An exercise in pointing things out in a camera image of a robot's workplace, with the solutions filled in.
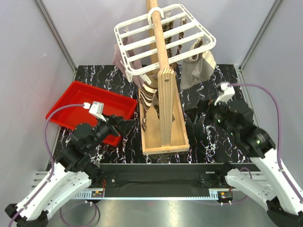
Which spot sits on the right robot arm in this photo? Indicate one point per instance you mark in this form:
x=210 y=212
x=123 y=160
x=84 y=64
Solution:
x=280 y=202

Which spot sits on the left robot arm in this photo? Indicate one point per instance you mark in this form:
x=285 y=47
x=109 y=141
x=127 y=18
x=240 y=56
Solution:
x=72 y=172

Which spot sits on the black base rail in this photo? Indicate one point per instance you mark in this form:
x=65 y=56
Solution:
x=155 y=181

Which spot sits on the white hanger clip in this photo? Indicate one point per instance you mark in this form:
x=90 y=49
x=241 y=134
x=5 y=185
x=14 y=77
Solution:
x=146 y=78

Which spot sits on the brown striped sock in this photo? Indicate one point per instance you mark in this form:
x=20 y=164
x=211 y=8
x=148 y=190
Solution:
x=181 y=35
x=147 y=93

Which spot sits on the red plastic tray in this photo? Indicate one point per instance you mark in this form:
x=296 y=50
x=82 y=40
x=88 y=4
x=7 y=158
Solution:
x=78 y=93

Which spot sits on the white clip beside sock clip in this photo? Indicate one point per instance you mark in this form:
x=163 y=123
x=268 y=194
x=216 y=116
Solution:
x=127 y=75

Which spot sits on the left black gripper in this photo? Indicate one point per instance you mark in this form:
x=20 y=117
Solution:
x=123 y=126

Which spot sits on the black marble mat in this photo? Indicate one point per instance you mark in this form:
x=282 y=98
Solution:
x=220 y=148

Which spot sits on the wooden stand with tray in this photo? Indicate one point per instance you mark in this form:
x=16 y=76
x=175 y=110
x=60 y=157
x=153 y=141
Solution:
x=166 y=133

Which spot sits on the white clip hanger frame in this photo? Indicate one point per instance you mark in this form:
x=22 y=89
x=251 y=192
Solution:
x=136 y=44

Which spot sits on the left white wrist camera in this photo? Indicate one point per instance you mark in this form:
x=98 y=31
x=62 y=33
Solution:
x=95 y=109

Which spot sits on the grey beige sock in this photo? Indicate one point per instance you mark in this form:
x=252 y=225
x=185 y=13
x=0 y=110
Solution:
x=196 y=69

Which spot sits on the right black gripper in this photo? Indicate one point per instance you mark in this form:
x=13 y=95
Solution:
x=205 y=106

